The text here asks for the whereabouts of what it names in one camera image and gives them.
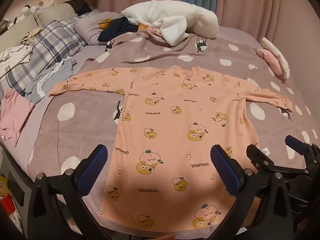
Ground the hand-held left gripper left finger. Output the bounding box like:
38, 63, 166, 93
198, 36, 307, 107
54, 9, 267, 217
27, 144, 112, 240

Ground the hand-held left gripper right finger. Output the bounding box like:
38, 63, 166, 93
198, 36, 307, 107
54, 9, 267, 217
207, 144, 299, 240

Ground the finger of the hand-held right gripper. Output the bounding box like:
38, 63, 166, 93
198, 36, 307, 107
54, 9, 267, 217
285, 135, 320, 161
246, 145, 307, 178

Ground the peach cartoon print shirt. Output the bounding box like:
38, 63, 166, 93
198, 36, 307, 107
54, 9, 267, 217
49, 66, 293, 232

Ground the white clothes pile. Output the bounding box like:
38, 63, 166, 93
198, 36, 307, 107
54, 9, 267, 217
0, 44, 34, 80

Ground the mauve polka dot blanket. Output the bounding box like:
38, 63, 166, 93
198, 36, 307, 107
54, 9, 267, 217
26, 29, 320, 233

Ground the lilac bed sheet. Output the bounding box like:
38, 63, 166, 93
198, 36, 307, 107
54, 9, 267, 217
0, 26, 260, 180

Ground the folded pink garment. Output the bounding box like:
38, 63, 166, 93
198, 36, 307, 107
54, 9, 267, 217
257, 47, 284, 77

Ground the folded white garment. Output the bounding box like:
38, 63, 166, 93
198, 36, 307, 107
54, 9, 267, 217
261, 37, 290, 79

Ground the pink cloth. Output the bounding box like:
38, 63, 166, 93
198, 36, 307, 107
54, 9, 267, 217
0, 89, 35, 147

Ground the red plastic bag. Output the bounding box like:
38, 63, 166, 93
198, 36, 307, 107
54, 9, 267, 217
0, 192, 18, 215

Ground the blue-grey ruffled garment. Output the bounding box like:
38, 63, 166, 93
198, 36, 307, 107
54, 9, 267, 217
24, 59, 77, 104

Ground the navy garment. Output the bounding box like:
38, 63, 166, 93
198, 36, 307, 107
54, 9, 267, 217
97, 17, 138, 42

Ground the lilac pillow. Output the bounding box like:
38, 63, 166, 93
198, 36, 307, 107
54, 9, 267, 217
74, 9, 125, 45

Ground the cream patterned cloth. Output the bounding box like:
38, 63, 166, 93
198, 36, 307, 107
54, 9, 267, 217
21, 27, 43, 46

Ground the pink curtain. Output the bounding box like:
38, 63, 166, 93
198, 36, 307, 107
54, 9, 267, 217
95, 0, 283, 40

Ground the beige cushion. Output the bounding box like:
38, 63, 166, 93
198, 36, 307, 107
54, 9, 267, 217
0, 14, 38, 52
34, 3, 75, 28

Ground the black cushion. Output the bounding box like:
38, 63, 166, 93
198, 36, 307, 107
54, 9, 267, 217
62, 0, 90, 15

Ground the white fleece garment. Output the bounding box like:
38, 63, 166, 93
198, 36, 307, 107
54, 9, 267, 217
121, 0, 219, 47

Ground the multicoloured cloth pile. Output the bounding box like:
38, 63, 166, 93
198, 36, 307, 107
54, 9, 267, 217
0, 17, 14, 34

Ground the white plush toy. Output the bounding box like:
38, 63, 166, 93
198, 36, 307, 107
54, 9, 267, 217
37, 0, 57, 8
15, 5, 33, 18

